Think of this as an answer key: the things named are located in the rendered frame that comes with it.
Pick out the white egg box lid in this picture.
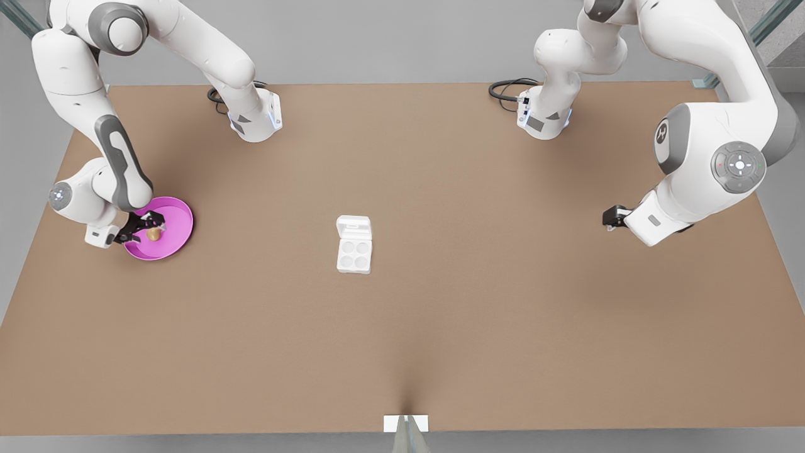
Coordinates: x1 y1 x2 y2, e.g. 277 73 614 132
336 215 372 240

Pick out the white egg box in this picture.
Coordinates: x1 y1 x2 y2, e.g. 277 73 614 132
336 237 373 275

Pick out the pink round plate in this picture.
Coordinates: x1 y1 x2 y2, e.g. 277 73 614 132
123 196 194 261

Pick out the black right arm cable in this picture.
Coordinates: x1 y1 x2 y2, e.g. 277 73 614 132
207 81 269 116

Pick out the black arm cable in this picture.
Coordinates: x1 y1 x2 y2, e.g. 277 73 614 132
207 81 269 116
489 78 541 113

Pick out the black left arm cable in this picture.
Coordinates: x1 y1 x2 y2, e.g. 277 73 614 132
489 78 541 113

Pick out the silver frame post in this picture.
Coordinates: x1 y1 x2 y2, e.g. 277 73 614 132
384 415 432 453
0 0 46 40
692 0 805 89

